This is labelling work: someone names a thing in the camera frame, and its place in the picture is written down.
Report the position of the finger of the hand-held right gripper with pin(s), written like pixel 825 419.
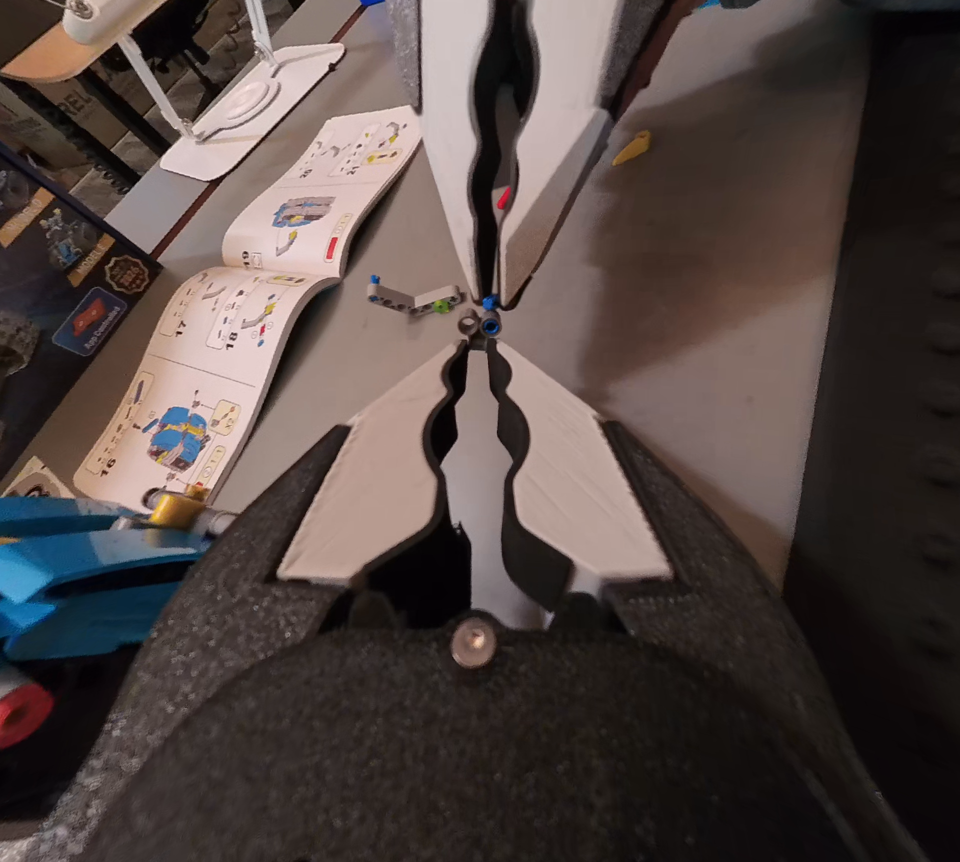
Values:
pixel 577 51
pixel 450 89

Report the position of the grey connector brick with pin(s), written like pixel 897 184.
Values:
pixel 471 325

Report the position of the red short brick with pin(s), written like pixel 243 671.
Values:
pixel 504 198

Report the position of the grey angled beam brick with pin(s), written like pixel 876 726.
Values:
pixel 397 298

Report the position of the grey desk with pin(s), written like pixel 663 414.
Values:
pixel 675 314

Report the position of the robot kit box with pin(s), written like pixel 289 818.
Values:
pixel 67 292

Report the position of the shelf with cardboard boxes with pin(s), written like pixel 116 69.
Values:
pixel 67 126

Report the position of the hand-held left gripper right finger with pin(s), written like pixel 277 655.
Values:
pixel 585 494

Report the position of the instruction booklet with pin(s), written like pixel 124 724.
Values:
pixel 247 322

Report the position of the blue toy robot model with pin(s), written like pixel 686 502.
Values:
pixel 90 577

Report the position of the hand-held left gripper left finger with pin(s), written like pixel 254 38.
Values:
pixel 367 494

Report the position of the white desk lamp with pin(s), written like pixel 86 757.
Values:
pixel 247 104

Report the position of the yellow long wedge brick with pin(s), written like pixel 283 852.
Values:
pixel 631 149

